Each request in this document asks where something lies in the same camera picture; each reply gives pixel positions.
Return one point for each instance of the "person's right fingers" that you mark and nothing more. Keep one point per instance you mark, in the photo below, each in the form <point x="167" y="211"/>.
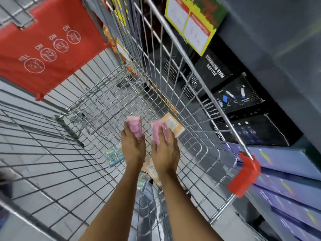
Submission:
<point x="171" y="135"/>

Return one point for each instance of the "large black box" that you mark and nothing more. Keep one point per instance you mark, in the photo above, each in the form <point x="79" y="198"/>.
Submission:
<point x="263" y="130"/>

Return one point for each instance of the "purple box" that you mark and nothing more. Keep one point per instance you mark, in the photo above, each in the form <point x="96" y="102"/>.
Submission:
<point x="288" y="210"/>
<point x="288" y="185"/>
<point x="283" y="158"/>

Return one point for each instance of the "person's left hand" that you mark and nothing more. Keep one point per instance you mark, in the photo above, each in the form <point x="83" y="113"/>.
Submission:
<point x="133" y="151"/>

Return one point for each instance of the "blue green packet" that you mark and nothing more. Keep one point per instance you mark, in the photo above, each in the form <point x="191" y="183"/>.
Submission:
<point x="114" y="155"/>

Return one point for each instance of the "pink packet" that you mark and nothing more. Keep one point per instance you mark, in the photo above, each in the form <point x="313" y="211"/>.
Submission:
<point x="135" y="126"/>
<point x="158" y="131"/>

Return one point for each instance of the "black box with bottle pictures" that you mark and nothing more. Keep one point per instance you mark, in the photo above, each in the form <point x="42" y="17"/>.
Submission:
<point x="238" y="100"/>

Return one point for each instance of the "black bottle box white lettering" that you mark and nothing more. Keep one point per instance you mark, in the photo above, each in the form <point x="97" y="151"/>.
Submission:
<point x="215" y="70"/>

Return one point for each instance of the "orange packet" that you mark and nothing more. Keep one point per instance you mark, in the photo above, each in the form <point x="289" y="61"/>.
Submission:
<point x="174" y="124"/>
<point x="151" y="170"/>

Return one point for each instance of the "red cart seat flap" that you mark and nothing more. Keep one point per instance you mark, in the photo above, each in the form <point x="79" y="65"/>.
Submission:
<point x="37" y="47"/>

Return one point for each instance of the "person's left forearm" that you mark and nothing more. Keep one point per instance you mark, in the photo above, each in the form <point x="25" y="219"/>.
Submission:
<point x="112" y="205"/>

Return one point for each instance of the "orange shelf products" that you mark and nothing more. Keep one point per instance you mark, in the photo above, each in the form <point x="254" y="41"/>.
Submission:
<point x="120" y="50"/>

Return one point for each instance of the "grey metal shelf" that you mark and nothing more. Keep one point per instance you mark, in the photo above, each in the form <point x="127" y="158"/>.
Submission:
<point x="270" y="42"/>

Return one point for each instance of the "person's right forearm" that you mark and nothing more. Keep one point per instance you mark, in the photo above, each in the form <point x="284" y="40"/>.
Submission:
<point x="183" y="205"/>

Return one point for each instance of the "red cart corner bumper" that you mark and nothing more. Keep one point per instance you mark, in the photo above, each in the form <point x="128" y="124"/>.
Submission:
<point x="244" y="173"/>

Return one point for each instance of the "person's right hand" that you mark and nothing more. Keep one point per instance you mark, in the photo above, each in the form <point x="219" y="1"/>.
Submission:
<point x="166" y="156"/>

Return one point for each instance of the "yellow green price sign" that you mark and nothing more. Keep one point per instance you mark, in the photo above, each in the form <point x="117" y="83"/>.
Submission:
<point x="195" y="20"/>

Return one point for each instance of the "person's left thumb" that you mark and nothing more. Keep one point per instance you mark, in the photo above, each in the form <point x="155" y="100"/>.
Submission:
<point x="143" y="139"/>

